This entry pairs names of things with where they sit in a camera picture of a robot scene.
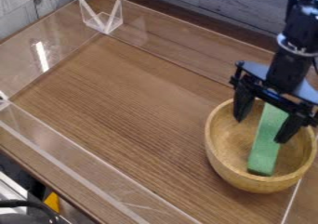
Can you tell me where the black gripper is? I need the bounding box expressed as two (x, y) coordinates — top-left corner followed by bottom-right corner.
(230, 33), (318, 144)

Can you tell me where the green rectangular block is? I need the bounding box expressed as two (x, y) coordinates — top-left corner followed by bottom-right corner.
(248, 103), (289, 177)

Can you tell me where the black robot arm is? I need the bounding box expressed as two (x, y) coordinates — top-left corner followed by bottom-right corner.
(230, 0), (318, 143)

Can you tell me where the brown wooden bowl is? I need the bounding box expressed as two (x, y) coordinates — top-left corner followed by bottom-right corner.
(204, 99), (318, 193)

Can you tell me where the black device with yellow label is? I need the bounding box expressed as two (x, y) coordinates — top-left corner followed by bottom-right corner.
(27, 191), (90, 224)

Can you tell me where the clear acrylic corner bracket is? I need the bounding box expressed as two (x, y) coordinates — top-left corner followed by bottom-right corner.
(79, 0), (123, 34)

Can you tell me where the clear acrylic front wall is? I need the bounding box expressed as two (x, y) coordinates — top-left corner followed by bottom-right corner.
(0, 96), (201, 224)

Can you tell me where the black cable lower left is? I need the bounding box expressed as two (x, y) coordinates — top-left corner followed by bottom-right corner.
(0, 199), (61, 224)

